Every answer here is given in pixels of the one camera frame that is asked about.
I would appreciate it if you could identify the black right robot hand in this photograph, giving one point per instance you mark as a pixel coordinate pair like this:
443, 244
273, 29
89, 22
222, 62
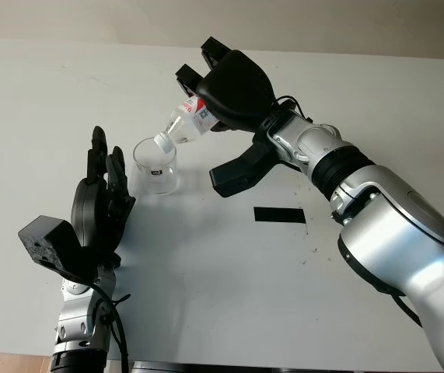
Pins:
237, 89

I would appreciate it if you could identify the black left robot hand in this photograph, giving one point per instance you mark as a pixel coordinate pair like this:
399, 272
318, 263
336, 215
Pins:
93, 210

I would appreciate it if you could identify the clear plastic water bottle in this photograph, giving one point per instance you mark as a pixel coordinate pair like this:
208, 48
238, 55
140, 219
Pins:
184, 124

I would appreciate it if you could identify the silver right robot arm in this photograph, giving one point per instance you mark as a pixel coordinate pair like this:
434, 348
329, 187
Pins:
400, 233

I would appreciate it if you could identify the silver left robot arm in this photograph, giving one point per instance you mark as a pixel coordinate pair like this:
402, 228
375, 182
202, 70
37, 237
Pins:
75, 318

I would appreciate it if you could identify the clear glass cup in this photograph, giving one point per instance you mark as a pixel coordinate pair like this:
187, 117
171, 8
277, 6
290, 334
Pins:
155, 175

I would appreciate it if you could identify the black tape strip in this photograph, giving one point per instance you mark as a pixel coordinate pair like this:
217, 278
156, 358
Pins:
280, 215

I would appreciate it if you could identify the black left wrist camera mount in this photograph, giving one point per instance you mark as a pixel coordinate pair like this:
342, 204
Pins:
48, 241

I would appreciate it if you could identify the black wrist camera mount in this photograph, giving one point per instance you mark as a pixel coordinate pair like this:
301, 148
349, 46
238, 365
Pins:
48, 241
237, 175

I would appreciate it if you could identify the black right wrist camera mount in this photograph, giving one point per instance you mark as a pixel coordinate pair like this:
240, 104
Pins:
237, 175

